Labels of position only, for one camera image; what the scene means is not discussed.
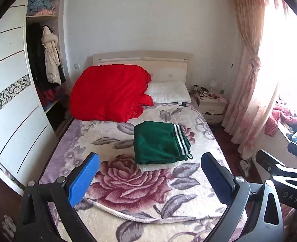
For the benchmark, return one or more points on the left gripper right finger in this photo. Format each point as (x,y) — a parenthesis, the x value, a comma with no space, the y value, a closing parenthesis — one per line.
(265,220)

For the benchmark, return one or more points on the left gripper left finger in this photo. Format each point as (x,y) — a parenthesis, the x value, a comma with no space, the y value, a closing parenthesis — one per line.
(35,221)

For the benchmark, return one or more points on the green striped sweatshirt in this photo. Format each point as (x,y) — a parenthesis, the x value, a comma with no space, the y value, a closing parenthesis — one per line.
(160,143)

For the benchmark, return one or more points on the clothes pile by window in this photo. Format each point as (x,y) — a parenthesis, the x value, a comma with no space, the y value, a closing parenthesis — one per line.
(281,114)

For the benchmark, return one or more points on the floral plush bed blanket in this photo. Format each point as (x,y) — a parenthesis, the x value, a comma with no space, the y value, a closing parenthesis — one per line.
(124,203)

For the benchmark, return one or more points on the white nightstand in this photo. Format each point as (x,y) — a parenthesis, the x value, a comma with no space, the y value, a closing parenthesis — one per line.
(212,108)

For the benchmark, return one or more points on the white wardrobe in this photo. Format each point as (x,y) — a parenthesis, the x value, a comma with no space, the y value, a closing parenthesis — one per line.
(29,131)

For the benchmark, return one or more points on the red quilt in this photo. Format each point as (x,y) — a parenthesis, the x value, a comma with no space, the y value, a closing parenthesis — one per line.
(113,92)

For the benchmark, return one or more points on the white pillow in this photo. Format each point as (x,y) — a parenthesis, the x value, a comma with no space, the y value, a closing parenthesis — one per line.
(168,92)

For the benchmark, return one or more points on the white bed headboard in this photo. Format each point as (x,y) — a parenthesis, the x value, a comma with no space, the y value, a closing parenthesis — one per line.
(162,65)

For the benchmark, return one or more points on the pink floral curtain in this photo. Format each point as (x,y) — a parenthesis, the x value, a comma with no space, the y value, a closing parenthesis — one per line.
(247,111)

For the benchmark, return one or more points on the beige hanging coat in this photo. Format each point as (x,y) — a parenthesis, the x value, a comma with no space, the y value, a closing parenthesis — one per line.
(52,63)

